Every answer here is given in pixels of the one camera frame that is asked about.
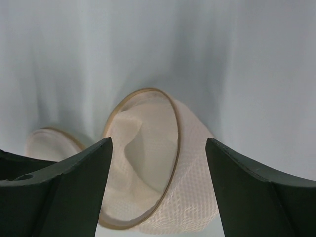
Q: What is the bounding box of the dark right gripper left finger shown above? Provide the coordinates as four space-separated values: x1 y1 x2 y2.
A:
0 138 113 237

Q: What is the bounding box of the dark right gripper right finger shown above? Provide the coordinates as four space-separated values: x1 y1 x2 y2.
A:
205 138 316 237

